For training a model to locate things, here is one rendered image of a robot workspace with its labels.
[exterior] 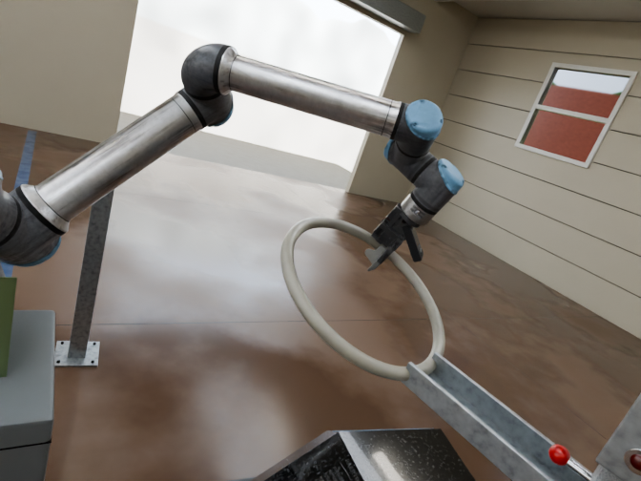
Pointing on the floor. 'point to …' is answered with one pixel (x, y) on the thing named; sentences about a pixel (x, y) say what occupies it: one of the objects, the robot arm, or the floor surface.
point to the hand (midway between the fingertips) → (375, 264)
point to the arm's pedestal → (28, 397)
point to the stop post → (87, 292)
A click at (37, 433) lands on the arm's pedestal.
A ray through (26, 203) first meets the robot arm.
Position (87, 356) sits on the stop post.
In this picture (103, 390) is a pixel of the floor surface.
